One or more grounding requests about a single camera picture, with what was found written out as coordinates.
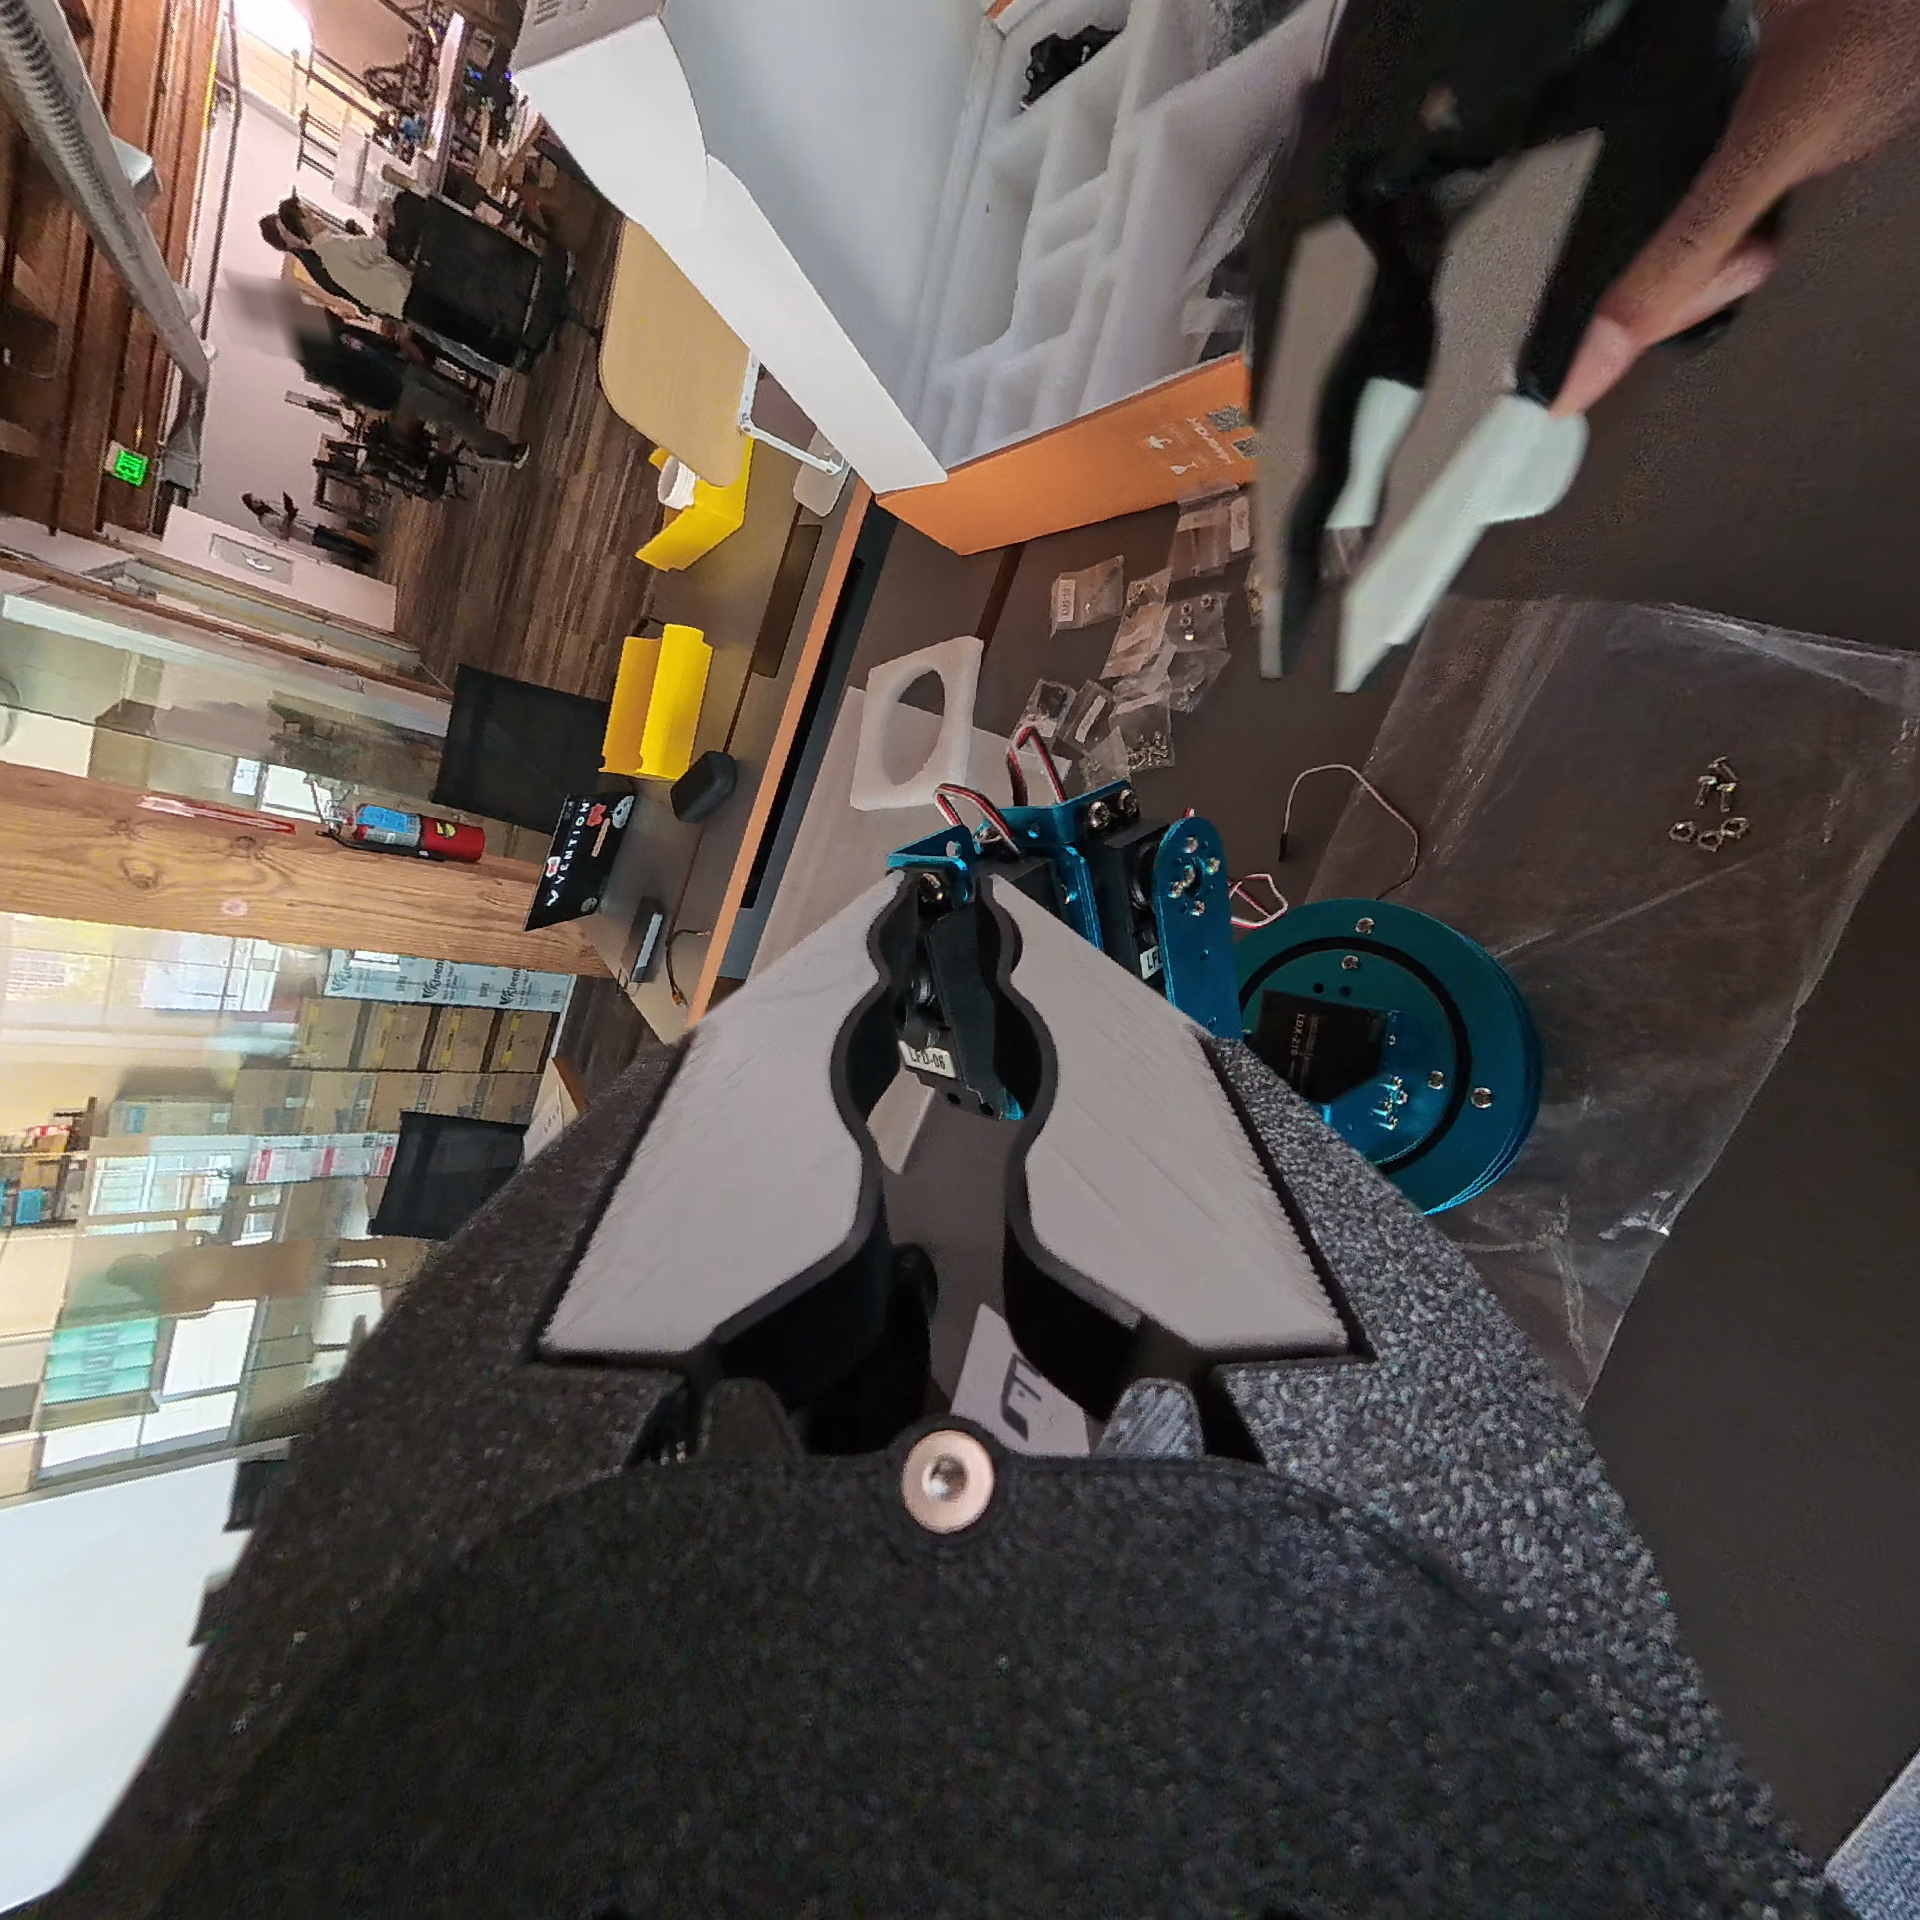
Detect silver screws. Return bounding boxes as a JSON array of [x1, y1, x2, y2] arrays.
[[1664, 752, 1756, 845]]

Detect red fire extinguisher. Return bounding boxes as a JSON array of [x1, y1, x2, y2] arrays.
[[333, 801, 485, 866]]

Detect black laptop with stickers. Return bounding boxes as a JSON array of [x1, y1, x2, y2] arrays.
[[523, 794, 641, 931]]

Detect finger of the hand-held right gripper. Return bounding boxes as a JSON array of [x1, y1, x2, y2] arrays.
[[1248, 222, 1421, 680], [1334, 132, 1611, 696]]

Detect tan chair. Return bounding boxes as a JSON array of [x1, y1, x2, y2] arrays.
[[594, 222, 857, 520]]

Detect grey desk with orange edge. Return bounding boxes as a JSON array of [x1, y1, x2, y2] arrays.
[[523, 450, 878, 1047]]

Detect yellow storage box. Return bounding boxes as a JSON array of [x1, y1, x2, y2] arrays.
[[633, 436, 758, 574], [598, 621, 722, 782]]

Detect black servo motor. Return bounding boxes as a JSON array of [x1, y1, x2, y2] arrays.
[[884, 883, 1022, 1116]]

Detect person's right hand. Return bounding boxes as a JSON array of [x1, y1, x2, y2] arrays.
[[1552, 0, 1920, 423]]

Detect stack of cardboard boxes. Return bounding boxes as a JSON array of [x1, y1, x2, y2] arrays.
[[292, 958, 578, 1126]]

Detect silver ceiling duct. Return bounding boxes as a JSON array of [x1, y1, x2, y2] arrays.
[[0, 0, 213, 390]]

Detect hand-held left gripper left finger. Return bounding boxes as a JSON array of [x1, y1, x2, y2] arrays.
[[535, 874, 912, 1367]]

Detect dark grey desk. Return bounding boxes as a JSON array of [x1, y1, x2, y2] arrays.
[[722, 179, 1920, 1859]]

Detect black office chair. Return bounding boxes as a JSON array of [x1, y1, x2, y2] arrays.
[[436, 664, 608, 835], [364, 1110, 529, 1242]]

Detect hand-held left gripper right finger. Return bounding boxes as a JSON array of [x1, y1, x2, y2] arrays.
[[983, 877, 1351, 1359]]

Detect white foam sheet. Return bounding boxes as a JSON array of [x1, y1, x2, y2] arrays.
[[748, 726, 1049, 1186]]

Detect large clear plastic bag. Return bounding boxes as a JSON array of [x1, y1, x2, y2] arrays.
[[1307, 590, 1920, 1405]]

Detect pile of small parts bags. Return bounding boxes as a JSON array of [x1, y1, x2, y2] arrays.
[[1018, 486, 1276, 777]]

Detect white foam frame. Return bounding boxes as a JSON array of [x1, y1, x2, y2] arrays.
[[852, 637, 994, 812]]

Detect red white servo cable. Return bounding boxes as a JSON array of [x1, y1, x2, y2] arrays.
[[932, 726, 1074, 841], [1276, 763, 1430, 899]]

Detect blue toy robot arm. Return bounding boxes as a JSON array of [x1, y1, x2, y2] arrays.
[[884, 780, 1547, 1216]]

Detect orange white cardboard box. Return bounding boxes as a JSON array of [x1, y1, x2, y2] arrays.
[[510, 0, 1351, 560]]

